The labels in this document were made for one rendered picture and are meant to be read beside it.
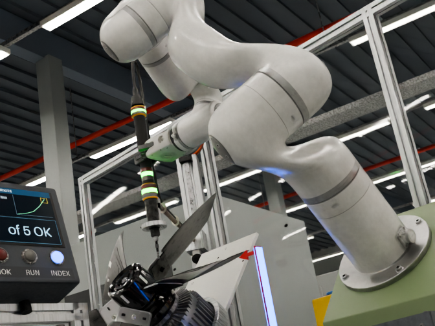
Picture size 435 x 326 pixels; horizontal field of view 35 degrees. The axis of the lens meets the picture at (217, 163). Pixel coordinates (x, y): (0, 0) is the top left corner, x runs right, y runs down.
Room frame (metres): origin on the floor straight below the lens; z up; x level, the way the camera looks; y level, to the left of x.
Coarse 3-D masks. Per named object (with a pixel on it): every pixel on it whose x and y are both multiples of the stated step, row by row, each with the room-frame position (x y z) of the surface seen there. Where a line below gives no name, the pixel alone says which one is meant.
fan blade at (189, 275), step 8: (232, 256) 1.67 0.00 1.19; (208, 264) 1.70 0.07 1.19; (216, 264) 1.63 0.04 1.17; (224, 264) 1.77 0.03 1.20; (184, 272) 1.68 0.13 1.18; (192, 272) 1.64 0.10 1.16; (200, 272) 1.60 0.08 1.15; (160, 280) 1.74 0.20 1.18; (168, 280) 1.77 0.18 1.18; (176, 280) 1.80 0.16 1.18; (184, 280) 1.82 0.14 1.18
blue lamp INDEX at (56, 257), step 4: (52, 252) 1.09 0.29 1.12; (56, 252) 1.09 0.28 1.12; (60, 252) 1.10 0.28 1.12; (52, 256) 1.09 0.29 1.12; (56, 256) 1.09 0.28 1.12; (60, 256) 1.09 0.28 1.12; (52, 260) 1.09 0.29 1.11; (56, 260) 1.09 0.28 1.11; (60, 260) 1.09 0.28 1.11; (56, 264) 1.09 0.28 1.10; (60, 264) 1.09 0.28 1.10
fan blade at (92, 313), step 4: (92, 312) 1.93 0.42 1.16; (96, 312) 1.93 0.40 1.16; (92, 316) 1.93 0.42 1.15; (96, 316) 1.92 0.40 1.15; (100, 316) 1.93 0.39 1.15; (92, 320) 1.93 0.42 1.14; (96, 320) 1.93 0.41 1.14; (100, 320) 1.93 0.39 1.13; (60, 324) 1.99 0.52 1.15; (64, 324) 1.98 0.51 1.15; (92, 324) 1.93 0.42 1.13; (96, 324) 1.93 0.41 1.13; (100, 324) 1.93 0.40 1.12; (104, 324) 1.92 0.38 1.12
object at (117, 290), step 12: (132, 264) 1.88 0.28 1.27; (120, 276) 1.90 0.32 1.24; (132, 276) 1.84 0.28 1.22; (144, 276) 1.84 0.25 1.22; (120, 288) 1.84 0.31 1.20; (132, 288) 1.82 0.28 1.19; (120, 300) 1.84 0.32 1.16; (132, 300) 1.84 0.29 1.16; (144, 300) 1.85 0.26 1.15; (156, 300) 1.88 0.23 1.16; (168, 300) 1.88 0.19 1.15; (156, 312) 1.87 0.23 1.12
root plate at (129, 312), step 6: (120, 312) 1.84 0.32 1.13; (126, 312) 1.84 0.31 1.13; (132, 312) 1.84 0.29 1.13; (138, 312) 1.85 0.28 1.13; (144, 312) 1.85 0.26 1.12; (150, 312) 1.86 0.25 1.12; (120, 318) 1.82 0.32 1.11; (126, 318) 1.83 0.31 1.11; (138, 318) 1.84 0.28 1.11; (150, 318) 1.84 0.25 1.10; (138, 324) 1.82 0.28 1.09; (144, 324) 1.83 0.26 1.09
